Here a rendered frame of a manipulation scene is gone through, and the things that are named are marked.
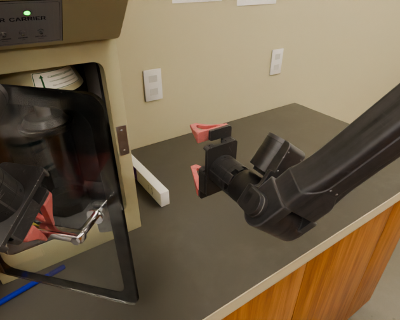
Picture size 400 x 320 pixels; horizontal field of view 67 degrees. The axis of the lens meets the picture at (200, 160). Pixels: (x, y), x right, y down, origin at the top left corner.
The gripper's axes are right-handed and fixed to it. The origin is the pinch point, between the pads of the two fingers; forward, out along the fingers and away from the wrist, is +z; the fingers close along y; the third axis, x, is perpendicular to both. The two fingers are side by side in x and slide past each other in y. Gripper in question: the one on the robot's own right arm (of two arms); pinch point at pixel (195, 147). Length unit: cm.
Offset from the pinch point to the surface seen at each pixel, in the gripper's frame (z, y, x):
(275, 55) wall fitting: 55, -2, -78
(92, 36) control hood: 8.8, 21.3, 14.3
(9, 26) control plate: 5.9, 24.0, 25.8
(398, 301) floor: -22, -121, -115
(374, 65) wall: 57, -20, -168
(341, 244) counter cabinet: -15, -40, -43
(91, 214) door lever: -8.8, 0.2, 23.4
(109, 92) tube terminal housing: 12.0, 10.4, 12.1
